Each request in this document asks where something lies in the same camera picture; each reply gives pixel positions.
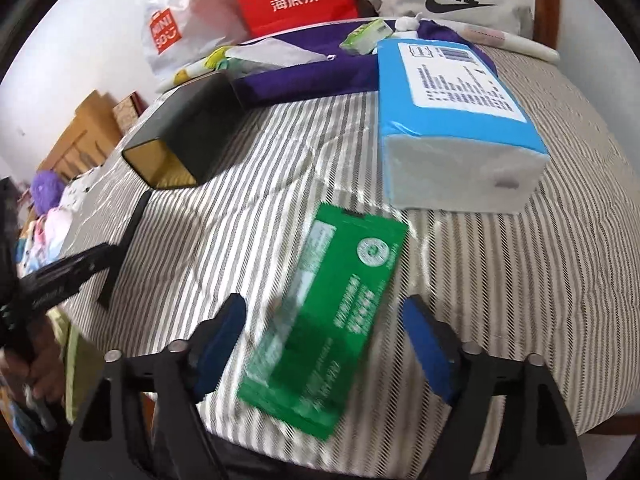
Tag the brown picture frame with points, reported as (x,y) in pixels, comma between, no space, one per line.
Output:
(129,110)

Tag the purple plush toy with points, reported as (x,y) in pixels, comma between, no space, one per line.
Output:
(47,190)

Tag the white printed paper roll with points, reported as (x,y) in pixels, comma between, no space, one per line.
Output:
(510,42)

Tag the pink plush toy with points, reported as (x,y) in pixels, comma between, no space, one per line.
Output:
(47,227)

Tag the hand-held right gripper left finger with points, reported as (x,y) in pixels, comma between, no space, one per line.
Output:
(222,345)

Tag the purple fabric tray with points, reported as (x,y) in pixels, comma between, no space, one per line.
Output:
(310,80)

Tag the wooden headboard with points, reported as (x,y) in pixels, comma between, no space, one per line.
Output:
(85,135)

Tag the person's left hand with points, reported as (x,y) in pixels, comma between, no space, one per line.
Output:
(50,365)

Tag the green wet wipes pack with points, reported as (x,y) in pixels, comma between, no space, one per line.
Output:
(367,36)

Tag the green packet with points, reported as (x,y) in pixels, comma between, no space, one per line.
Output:
(330,320)

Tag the mint green sock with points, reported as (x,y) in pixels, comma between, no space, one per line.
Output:
(237,67)

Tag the blue tissue pack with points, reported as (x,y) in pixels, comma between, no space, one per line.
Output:
(450,125)

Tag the dark box with gold end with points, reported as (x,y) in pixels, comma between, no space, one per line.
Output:
(185,125)

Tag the brown wooden door frame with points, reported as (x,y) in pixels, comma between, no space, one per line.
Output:
(545,0)

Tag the white floral pillow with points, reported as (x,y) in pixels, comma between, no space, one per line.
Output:
(80,190)

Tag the white plastic shopping bag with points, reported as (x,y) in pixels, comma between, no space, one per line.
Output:
(190,15)

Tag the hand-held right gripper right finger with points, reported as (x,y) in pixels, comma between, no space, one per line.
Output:
(430,350)

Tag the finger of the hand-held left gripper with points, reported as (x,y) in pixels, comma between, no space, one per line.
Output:
(70,270)

